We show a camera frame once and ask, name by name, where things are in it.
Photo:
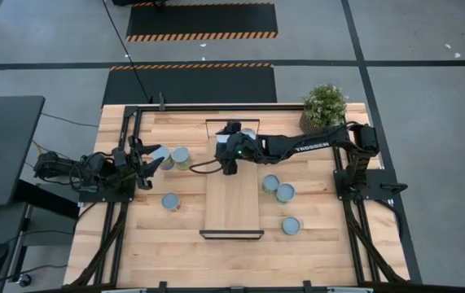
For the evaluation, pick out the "wooden shelf with black ends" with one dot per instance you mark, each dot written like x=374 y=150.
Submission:
x=232 y=203

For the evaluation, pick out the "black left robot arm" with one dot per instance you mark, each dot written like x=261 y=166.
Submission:
x=93 y=171

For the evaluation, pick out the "black metal table frame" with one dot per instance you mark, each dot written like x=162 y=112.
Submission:
x=216 y=108

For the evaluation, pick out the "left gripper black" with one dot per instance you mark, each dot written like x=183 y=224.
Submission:
x=124 y=163

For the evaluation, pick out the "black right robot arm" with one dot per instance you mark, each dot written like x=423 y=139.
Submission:
x=297 y=146

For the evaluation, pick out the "black mat with hazard stripes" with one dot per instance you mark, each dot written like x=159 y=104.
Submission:
x=189 y=85
x=201 y=20

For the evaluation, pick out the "tin can Carrots label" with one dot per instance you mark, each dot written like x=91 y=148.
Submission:
x=181 y=154

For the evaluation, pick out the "potted green plant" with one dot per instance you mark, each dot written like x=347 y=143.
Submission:
x=323 y=108

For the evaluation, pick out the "tin can silver lid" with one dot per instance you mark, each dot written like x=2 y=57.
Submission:
x=162 y=154
x=250 y=132
x=270 y=183
x=286 y=193
x=291 y=225

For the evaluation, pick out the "black desk foot bar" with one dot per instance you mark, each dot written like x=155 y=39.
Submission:
x=49 y=199

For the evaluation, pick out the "black caster wheel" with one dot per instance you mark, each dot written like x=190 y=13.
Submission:
x=23 y=280

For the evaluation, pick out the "tin can red white label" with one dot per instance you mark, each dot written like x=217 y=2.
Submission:
x=171 y=201

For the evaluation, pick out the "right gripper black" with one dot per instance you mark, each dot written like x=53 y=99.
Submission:
x=240 y=149

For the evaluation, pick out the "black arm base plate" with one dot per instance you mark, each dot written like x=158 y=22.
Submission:
x=378 y=179
x=106 y=197

